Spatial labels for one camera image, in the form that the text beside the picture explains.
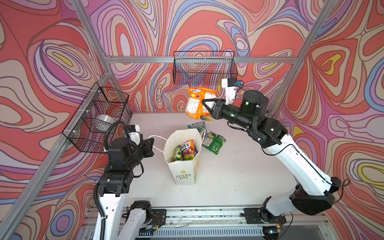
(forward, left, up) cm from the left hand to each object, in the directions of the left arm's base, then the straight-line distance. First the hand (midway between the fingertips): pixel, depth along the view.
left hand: (154, 138), depth 66 cm
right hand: (+5, -21, +15) cm, 27 cm away
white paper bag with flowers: (-9, -13, -16) cm, 23 cm away
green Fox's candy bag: (+16, -31, -28) cm, 45 cm away
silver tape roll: (+12, +26, +1) cm, 29 cm away
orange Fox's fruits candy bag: (+4, -15, -17) cm, 23 cm away
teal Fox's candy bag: (+31, -23, -28) cm, 47 cm away
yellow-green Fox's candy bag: (0, -9, -16) cm, 19 cm away
